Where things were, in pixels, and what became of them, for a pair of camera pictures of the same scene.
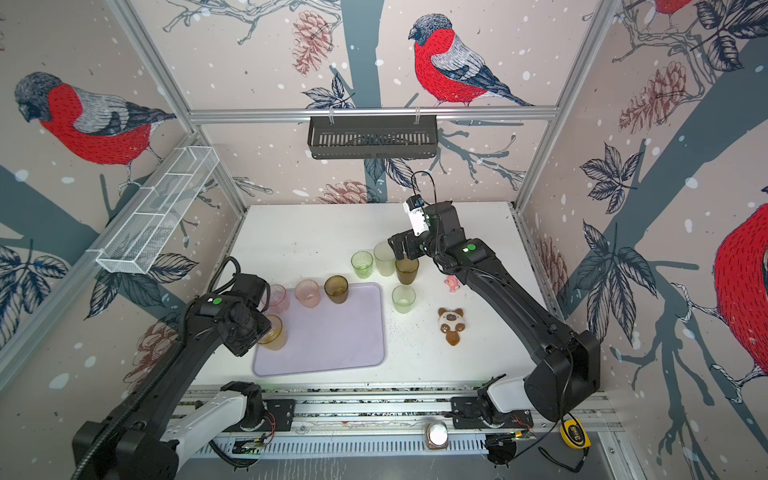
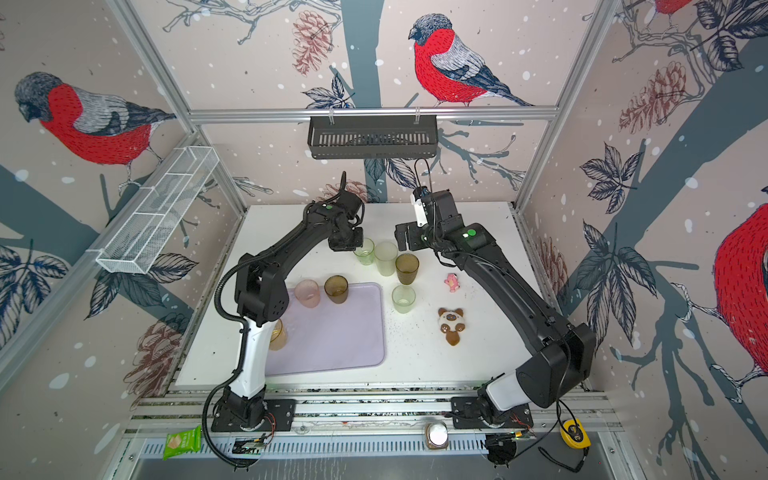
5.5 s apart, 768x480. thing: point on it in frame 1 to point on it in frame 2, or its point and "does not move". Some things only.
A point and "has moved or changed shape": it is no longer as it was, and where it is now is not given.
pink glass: [307, 293] does not move
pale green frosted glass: [385, 258] does not move
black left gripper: [242, 345] to [358, 242]
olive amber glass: [336, 287] does not move
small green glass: [362, 262] has moved or changed shape
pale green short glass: [403, 298] does not move
